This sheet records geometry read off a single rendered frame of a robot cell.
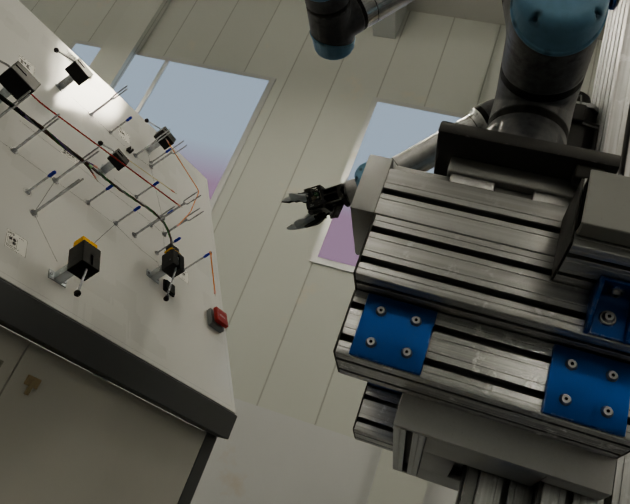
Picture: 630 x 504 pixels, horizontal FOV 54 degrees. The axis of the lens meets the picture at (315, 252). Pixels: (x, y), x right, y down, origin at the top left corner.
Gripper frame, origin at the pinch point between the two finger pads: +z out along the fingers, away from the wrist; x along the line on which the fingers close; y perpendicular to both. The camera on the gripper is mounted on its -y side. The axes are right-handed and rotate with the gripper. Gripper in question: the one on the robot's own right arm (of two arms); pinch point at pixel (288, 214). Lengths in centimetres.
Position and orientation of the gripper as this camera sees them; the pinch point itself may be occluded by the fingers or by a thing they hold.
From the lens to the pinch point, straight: 186.3
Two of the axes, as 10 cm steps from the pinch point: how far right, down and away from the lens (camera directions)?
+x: 1.8, 9.5, -2.4
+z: -9.1, 2.5, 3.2
